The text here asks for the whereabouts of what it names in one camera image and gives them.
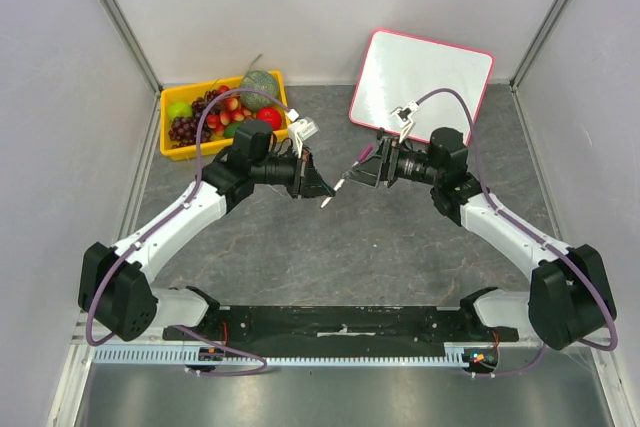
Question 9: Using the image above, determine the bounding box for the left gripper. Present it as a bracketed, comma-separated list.
[251, 144, 334, 200]

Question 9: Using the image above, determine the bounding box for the white pink marker pen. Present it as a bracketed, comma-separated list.
[334, 144, 373, 191]

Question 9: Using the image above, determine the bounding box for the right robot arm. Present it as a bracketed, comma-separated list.
[345, 128, 617, 350]

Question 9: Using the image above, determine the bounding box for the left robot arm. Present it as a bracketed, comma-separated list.
[78, 118, 335, 346]

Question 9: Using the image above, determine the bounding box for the red apple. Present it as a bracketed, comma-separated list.
[255, 107, 286, 131]

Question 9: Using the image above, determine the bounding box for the green lime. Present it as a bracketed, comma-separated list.
[224, 122, 242, 139]

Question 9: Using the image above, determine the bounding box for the green netted melon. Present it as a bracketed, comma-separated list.
[240, 70, 280, 112]

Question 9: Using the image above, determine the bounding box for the dark purple grape bunch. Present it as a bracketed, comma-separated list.
[168, 117, 198, 147]

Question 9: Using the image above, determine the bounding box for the yellow plastic bin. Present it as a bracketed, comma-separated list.
[160, 70, 290, 161]

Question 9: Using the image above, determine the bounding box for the green apple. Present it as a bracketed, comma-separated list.
[167, 101, 193, 122]

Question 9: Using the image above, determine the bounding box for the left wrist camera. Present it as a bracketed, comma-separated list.
[288, 118, 318, 158]

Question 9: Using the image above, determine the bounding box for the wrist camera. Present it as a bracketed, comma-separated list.
[390, 101, 420, 144]
[288, 118, 318, 158]

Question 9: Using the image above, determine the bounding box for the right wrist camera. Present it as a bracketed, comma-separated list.
[390, 101, 420, 144]

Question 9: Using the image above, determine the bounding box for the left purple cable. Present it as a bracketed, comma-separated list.
[85, 87, 300, 378]

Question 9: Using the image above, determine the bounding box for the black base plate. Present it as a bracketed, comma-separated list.
[192, 305, 519, 343]

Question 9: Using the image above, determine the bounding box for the light blue cable duct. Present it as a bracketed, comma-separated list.
[92, 344, 488, 368]

